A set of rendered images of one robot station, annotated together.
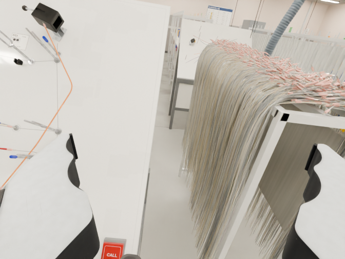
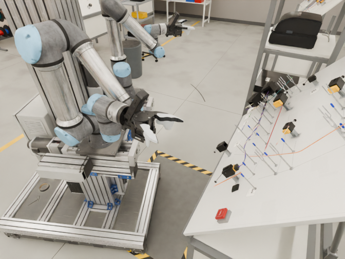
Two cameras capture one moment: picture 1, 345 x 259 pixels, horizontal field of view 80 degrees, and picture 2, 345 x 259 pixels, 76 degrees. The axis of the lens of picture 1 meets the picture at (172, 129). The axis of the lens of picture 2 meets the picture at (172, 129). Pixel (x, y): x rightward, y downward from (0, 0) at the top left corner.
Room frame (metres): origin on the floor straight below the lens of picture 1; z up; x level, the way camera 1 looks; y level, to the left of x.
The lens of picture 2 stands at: (0.40, -0.44, 2.01)
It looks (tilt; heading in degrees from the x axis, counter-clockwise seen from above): 40 degrees down; 123
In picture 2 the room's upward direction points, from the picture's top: straight up
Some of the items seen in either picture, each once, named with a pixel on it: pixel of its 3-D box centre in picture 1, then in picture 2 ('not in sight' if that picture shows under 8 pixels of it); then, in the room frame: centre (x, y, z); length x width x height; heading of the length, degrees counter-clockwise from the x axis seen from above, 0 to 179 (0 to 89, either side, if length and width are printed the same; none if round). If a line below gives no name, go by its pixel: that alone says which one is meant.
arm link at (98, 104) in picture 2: not in sight; (103, 107); (-0.19, -0.02, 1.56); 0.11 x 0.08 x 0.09; 1
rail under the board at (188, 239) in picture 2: not in sight; (222, 164); (0.13, 0.61, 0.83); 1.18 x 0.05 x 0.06; 94
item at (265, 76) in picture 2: not in sight; (275, 84); (0.21, 1.49, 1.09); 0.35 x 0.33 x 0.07; 94
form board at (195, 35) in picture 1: (210, 79); not in sight; (3.50, -0.49, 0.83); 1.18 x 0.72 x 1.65; 97
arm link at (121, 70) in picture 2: not in sight; (122, 73); (-0.68, 0.56, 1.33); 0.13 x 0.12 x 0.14; 142
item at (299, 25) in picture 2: not in sight; (294, 28); (0.22, 1.45, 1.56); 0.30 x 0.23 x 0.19; 6
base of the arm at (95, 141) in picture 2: not in sight; (100, 132); (-0.45, 0.11, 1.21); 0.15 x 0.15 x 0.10
